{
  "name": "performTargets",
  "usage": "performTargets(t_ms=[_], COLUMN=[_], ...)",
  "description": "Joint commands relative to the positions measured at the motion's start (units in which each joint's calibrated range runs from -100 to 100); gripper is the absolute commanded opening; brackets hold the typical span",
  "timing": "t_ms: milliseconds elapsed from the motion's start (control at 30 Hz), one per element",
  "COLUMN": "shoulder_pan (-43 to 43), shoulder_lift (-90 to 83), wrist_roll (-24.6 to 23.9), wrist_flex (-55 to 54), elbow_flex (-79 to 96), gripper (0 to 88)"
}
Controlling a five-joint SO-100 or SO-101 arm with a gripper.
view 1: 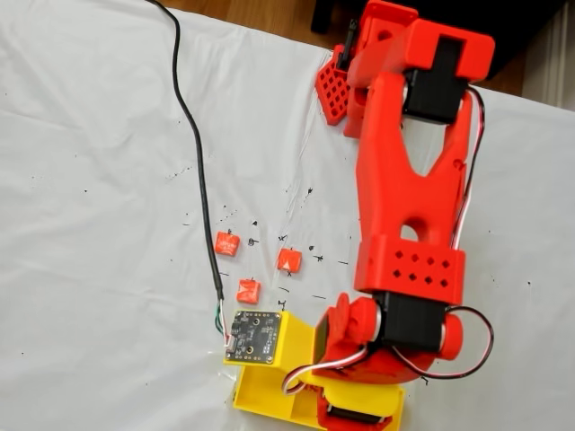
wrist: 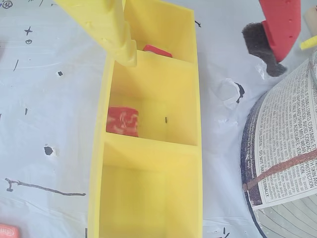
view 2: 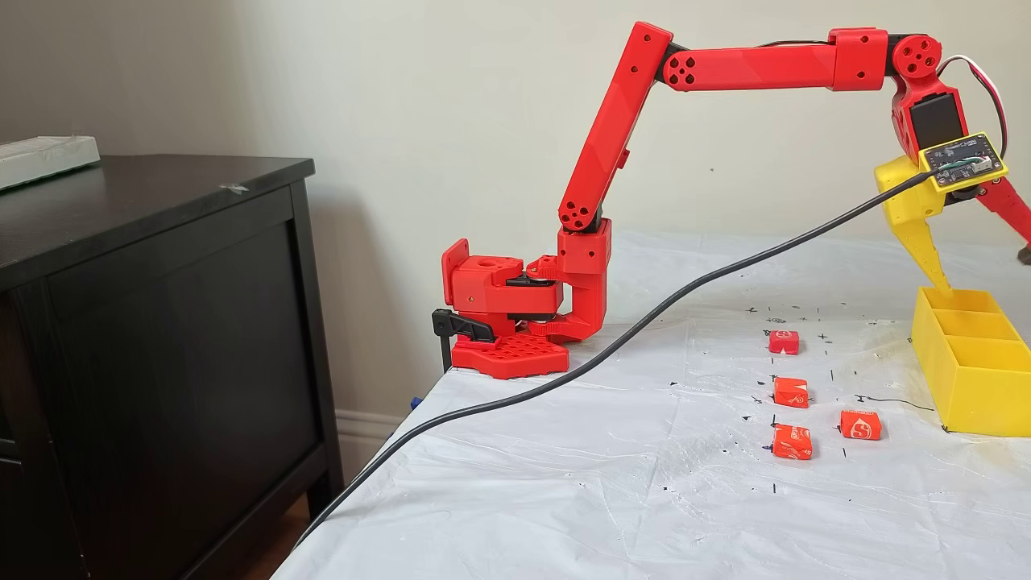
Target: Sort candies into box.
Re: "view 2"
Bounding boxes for yellow three-compartment box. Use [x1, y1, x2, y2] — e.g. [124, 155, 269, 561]
[911, 286, 1031, 438]

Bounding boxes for white plastic table cover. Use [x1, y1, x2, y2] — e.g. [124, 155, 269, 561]
[270, 234, 1031, 580]

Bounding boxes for black table clamp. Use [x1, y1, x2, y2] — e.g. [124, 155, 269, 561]
[431, 309, 494, 375]

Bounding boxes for black wooden cabinet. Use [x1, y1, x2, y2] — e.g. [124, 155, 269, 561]
[0, 155, 345, 580]

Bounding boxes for white foam tray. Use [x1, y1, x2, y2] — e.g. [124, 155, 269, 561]
[0, 135, 101, 193]

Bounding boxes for black camera cable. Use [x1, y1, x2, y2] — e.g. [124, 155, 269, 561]
[292, 168, 942, 550]

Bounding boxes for camera board in yellow mount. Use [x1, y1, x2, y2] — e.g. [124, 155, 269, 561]
[918, 133, 1009, 194]

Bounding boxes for red white black servo wire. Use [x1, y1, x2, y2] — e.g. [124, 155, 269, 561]
[938, 55, 1008, 158]

